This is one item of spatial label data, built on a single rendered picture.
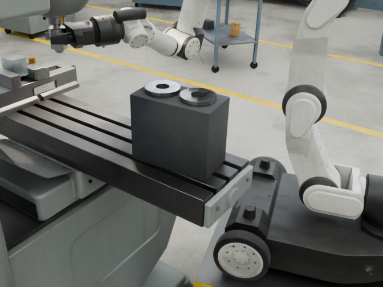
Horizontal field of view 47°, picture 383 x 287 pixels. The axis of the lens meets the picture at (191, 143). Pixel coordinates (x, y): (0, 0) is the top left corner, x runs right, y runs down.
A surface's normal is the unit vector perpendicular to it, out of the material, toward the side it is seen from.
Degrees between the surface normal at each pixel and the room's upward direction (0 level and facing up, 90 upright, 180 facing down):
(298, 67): 90
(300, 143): 115
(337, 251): 0
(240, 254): 90
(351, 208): 90
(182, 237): 0
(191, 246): 0
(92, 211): 90
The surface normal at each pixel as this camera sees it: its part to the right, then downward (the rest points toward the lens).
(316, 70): -0.29, 0.46
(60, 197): 0.83, 0.29
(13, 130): -0.56, 0.39
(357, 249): 0.03, -0.87
